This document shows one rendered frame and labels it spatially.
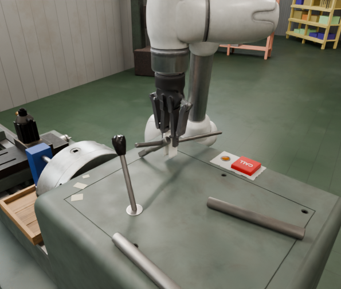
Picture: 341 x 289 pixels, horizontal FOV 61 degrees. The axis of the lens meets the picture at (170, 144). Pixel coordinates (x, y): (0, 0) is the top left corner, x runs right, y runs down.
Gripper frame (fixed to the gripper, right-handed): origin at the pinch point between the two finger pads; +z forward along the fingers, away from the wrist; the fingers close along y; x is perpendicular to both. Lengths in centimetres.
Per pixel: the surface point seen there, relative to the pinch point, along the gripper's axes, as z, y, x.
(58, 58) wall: 71, 433, -197
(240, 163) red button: 3.5, -17.1, -9.3
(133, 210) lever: 4.3, -8.4, 21.5
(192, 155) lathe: 4.7, -3.4, -5.8
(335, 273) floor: 130, -45, -115
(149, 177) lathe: 4.7, -2.0, 10.2
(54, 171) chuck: 9.8, 26.7, 22.0
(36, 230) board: 42, 44, 27
